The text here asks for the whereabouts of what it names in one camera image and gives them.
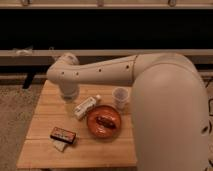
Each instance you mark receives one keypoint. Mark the grey metal rail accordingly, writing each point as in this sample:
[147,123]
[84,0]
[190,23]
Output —
[30,57]

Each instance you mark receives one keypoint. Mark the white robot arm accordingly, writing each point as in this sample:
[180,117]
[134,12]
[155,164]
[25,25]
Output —
[168,102]

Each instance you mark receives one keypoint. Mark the white packet under box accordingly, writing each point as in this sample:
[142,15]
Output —
[59,145]

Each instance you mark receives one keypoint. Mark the wooden table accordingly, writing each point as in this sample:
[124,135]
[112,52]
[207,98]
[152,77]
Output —
[87,152]

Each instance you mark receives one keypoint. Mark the brown sausage on plate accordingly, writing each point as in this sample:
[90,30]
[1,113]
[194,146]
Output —
[105,122]

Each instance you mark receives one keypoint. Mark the dark snack box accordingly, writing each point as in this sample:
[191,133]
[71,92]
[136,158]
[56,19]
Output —
[63,135]

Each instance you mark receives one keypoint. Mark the white plastic bottle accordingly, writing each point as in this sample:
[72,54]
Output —
[81,109]

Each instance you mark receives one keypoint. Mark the clear plastic cup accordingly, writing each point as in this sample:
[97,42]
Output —
[120,97]

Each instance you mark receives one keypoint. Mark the orange round plate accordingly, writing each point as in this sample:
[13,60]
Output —
[100,131]

